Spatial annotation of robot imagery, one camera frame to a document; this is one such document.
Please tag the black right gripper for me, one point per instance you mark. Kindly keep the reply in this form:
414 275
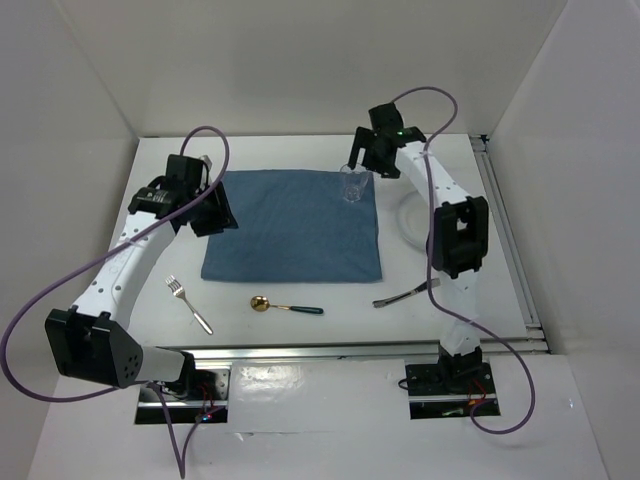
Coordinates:
366 138

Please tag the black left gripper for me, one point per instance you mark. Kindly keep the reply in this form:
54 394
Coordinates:
222 217

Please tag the clear plastic cup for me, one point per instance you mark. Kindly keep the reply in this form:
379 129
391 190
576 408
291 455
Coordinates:
354 182

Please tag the silver fork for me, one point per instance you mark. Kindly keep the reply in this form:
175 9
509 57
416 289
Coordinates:
178 291

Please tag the blue cloth napkin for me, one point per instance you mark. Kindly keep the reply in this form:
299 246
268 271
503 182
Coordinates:
295 226

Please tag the clear glass plate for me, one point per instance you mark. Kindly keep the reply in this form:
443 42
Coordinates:
412 219

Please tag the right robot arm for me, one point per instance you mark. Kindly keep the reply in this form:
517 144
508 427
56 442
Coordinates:
457 240

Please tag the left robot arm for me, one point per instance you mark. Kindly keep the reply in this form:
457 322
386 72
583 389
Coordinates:
90 340

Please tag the silver table knife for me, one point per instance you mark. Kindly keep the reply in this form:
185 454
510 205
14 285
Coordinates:
381 303

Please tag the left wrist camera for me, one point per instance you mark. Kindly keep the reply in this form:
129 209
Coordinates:
188 172

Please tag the gold spoon with dark handle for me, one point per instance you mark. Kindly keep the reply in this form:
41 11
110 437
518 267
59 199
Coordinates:
262 304

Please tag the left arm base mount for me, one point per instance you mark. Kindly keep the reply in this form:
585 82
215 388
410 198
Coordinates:
206 400

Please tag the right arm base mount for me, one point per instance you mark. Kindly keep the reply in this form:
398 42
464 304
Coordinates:
431 397

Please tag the aluminium rail frame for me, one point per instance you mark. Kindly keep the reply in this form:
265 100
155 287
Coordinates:
535 335

